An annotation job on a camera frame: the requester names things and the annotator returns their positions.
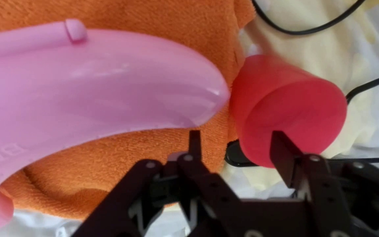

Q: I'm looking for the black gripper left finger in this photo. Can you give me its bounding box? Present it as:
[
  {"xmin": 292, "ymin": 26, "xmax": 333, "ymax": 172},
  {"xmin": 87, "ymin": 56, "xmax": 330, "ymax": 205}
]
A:
[{"xmin": 73, "ymin": 129, "xmax": 240, "ymax": 237}]

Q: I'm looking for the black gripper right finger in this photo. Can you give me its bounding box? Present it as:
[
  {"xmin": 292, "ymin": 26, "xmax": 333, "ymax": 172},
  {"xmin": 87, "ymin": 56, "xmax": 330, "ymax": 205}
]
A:
[{"xmin": 270, "ymin": 130, "xmax": 379, "ymax": 237}]

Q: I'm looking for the pink plastic cup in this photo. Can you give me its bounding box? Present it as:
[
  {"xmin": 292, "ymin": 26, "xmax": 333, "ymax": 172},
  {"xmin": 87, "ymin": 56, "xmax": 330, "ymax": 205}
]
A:
[{"xmin": 229, "ymin": 52, "xmax": 349, "ymax": 170}]

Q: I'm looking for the orange blanket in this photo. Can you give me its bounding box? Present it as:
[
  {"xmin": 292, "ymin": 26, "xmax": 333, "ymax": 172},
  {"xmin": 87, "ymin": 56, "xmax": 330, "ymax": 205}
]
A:
[{"xmin": 0, "ymin": 0, "xmax": 258, "ymax": 221}]

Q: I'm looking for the white yellow grey floral duvet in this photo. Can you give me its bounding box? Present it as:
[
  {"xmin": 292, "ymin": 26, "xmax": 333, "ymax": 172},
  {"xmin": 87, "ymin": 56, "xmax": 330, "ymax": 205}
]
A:
[{"xmin": 0, "ymin": 0, "xmax": 379, "ymax": 237}]

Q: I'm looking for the pink curved plastic toy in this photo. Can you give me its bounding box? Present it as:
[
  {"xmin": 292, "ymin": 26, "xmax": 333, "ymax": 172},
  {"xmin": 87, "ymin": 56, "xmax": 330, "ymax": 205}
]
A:
[{"xmin": 0, "ymin": 17, "xmax": 232, "ymax": 234}]

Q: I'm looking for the thin black cable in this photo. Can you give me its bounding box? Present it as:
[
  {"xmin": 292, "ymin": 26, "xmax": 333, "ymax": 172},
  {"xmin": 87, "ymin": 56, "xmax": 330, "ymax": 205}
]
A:
[{"xmin": 250, "ymin": 0, "xmax": 379, "ymax": 105}]

